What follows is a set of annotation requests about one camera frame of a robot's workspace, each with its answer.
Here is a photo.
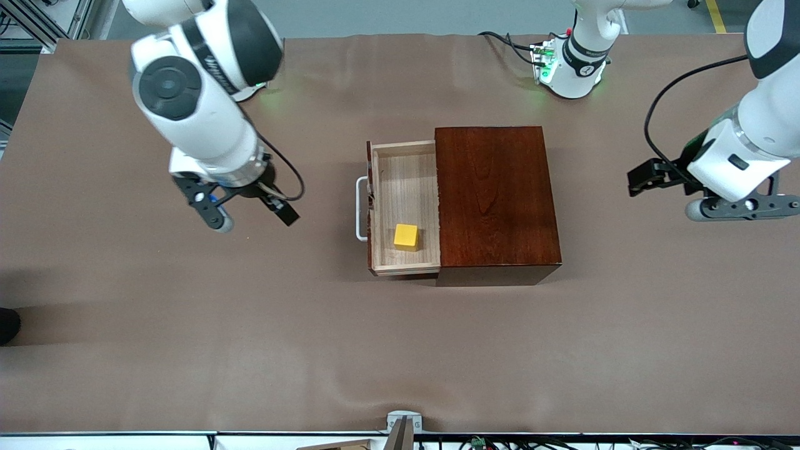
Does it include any light wood drawer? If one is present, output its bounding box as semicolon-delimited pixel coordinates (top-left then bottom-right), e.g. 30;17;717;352
355;140;442;279

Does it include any yellow block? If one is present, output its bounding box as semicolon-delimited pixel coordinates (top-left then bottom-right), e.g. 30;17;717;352
393;223;419;253

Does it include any dark red-brown wooden cabinet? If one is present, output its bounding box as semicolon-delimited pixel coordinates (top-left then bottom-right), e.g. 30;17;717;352
434;126;563;288

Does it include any black round object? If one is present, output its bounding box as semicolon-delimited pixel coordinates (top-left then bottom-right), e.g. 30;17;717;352
0;307;22;346

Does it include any metal table clamp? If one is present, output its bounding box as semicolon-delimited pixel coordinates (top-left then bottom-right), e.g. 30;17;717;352
384;410;424;450

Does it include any brown board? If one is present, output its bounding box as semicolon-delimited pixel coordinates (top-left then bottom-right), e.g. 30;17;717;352
297;439;371;450

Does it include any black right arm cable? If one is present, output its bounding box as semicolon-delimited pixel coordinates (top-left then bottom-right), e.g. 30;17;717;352
253;132;306;202

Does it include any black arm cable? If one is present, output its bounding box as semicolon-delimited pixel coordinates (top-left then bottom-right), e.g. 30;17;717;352
644;55;749;182
253;132;306;202

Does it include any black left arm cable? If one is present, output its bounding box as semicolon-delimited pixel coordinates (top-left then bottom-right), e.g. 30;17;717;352
644;55;749;182

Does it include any black left base cable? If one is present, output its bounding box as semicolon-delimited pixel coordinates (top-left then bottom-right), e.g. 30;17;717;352
478;30;539;66

